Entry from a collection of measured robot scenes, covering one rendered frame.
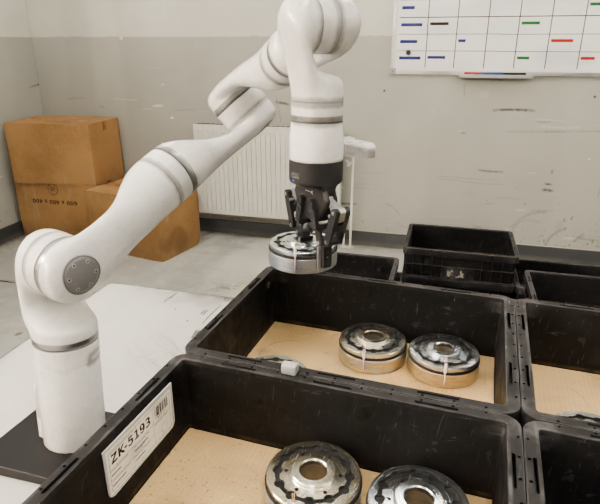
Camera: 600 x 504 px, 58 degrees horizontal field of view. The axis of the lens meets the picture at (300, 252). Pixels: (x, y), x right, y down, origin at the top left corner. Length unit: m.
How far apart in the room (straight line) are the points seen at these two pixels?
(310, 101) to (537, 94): 2.87
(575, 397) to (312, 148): 0.50
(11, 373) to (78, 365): 0.35
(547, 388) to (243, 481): 0.45
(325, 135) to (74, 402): 0.53
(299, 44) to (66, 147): 3.30
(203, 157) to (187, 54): 3.00
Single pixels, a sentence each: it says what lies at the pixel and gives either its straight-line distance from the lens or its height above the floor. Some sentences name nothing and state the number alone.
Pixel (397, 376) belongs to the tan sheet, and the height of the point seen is 0.83.
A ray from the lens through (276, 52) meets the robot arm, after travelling 0.79.
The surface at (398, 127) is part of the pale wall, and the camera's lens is 3.53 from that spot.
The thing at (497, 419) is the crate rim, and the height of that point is 0.93.
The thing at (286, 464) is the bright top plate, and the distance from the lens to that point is 0.64.
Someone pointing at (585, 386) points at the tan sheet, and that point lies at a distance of 0.90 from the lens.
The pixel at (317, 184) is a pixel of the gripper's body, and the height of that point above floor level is 1.11.
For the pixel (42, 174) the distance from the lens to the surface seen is 4.08.
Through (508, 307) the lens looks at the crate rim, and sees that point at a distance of 0.85.
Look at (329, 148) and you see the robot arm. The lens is 0.73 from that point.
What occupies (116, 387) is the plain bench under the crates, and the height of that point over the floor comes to 0.70.
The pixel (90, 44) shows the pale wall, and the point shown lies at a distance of 4.25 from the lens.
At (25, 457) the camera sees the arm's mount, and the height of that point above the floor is 0.72.
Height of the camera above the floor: 1.29
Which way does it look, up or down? 21 degrees down
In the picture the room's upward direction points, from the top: straight up
